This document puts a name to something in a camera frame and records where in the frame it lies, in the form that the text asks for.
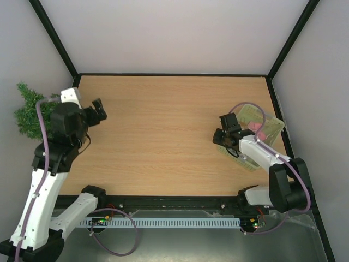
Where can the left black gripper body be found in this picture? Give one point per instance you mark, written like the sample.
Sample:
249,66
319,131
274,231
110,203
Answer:
94,120

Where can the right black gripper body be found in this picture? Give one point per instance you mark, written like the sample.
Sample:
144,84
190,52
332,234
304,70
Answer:
227,135

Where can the green perforated plastic basket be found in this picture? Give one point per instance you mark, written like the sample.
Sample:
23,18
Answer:
250,117

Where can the small green christmas tree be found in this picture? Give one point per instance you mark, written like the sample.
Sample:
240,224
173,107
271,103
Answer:
26,116

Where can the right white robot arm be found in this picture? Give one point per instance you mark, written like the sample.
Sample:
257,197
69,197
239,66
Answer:
288,188

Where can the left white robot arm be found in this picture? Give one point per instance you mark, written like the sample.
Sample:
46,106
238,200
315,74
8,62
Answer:
38,237

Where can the pink fabric bow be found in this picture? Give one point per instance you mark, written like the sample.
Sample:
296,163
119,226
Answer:
253,126

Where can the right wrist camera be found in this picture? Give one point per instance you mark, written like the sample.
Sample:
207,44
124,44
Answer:
229,123

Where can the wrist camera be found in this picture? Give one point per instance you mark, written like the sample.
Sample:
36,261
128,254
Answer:
71,95
229,123

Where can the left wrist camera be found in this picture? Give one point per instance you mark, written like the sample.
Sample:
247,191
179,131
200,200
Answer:
71,95

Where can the black aluminium front rail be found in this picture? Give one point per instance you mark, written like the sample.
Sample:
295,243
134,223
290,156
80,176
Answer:
177,202

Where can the white slotted cable duct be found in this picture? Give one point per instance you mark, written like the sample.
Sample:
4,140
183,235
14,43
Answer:
172,223

